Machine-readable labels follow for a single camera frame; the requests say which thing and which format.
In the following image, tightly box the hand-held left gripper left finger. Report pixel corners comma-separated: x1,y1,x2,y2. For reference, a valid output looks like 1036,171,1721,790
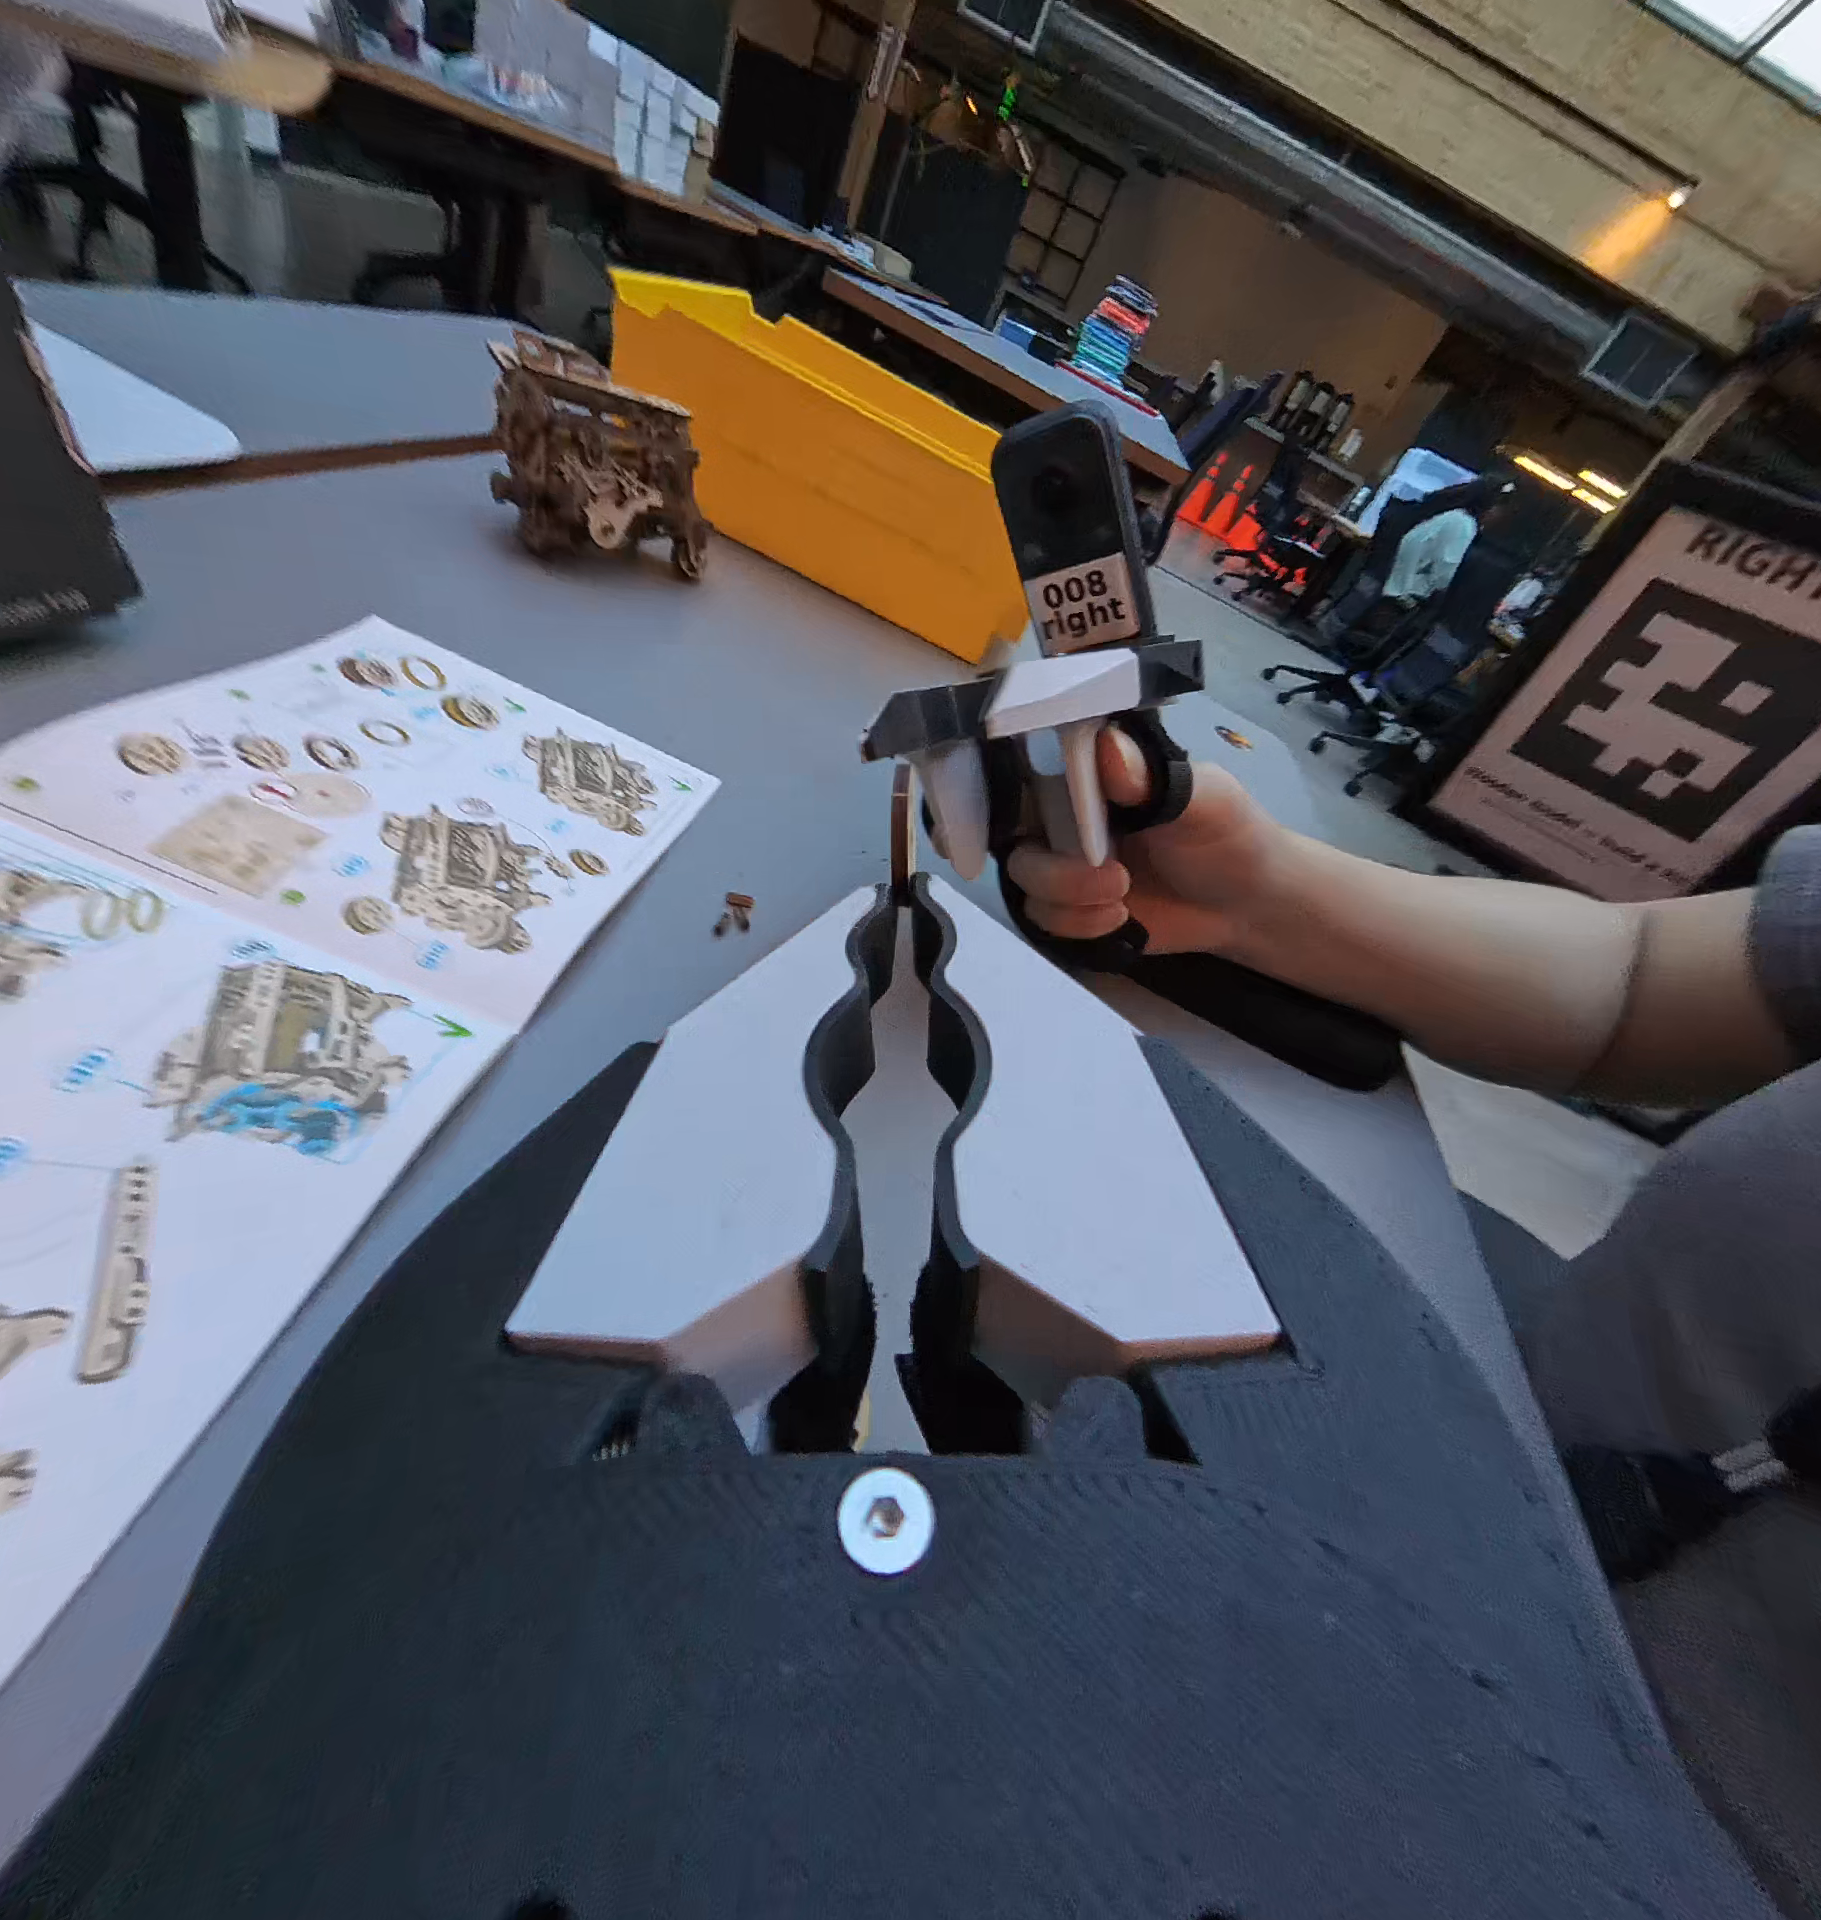
503,881,897,1449

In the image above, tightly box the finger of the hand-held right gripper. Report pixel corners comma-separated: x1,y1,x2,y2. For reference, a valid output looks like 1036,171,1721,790
982,644,1154,872
863,674,1012,887

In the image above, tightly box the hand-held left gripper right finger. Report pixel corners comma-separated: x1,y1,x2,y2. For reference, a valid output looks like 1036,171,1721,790
916,873,1286,1412

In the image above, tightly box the person's right forearm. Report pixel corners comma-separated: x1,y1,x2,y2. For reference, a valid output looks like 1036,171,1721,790
1254,839,1805,1111

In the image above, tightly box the grey desk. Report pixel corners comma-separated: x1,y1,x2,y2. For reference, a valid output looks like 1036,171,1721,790
0,276,1542,1920

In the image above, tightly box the person's right hand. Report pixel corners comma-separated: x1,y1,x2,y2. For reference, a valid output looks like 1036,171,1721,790
1000,726,1290,979

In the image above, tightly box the long wooden table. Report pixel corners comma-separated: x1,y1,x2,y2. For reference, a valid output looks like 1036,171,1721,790
820,266,1196,486

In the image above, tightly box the stack of colourful boxes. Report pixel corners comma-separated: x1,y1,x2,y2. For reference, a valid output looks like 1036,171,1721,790
1072,274,1160,401

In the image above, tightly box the yellow plastic bin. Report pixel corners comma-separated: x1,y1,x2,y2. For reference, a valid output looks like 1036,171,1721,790
611,266,1033,665

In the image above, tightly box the black office chair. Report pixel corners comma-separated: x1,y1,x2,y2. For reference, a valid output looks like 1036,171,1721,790
1263,494,1513,797

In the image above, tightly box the instruction booklet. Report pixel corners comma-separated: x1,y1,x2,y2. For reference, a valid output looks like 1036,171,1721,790
0,614,724,1750

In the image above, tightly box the wooden model car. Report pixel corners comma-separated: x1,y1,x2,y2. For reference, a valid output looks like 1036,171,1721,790
485,325,712,584

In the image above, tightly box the stack of white boxes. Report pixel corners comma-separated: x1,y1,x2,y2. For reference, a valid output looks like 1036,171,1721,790
611,44,721,199

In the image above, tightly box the person's t-shirt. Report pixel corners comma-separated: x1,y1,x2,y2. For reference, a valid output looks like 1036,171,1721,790
1451,822,1821,1920

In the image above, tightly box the framed marker sign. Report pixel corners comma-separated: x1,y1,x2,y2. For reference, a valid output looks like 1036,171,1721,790
1397,456,1821,901

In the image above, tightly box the black cardboard box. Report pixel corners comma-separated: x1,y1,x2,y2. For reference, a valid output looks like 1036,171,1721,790
0,194,144,662

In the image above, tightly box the black harness strap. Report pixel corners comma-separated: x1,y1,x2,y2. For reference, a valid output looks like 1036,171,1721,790
1562,1356,1821,1580

